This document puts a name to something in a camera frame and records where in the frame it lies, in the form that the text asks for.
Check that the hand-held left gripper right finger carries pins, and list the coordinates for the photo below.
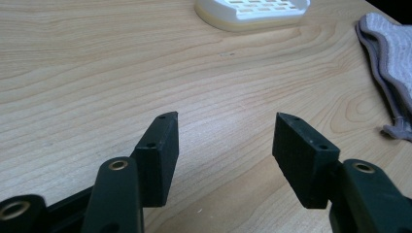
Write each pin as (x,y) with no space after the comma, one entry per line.
(302,161)

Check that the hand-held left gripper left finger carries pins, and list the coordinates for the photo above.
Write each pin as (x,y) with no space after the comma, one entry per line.
(157,168)

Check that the grey cloth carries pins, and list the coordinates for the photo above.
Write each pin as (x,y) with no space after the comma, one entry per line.
(390,64)

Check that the white slotted soap dish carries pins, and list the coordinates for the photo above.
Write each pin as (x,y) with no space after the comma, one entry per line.
(251,14)

